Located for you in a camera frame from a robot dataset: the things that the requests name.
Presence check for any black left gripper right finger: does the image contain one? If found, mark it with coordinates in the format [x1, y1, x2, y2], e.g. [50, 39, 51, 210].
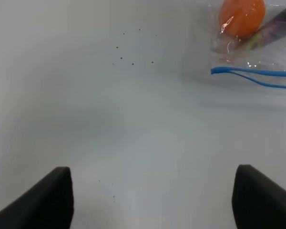
[232, 165, 286, 229]

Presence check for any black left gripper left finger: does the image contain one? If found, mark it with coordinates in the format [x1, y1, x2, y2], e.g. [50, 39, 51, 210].
[0, 167, 74, 229]

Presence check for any clear zip bag blue zipper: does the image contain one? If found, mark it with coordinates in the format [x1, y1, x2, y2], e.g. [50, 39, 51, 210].
[209, 0, 286, 89]

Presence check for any purple eggplant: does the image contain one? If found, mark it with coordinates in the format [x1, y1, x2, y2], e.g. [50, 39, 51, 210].
[245, 8, 286, 50]

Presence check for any orange fruit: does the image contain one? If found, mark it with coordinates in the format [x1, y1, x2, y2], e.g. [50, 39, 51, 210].
[218, 0, 266, 37]

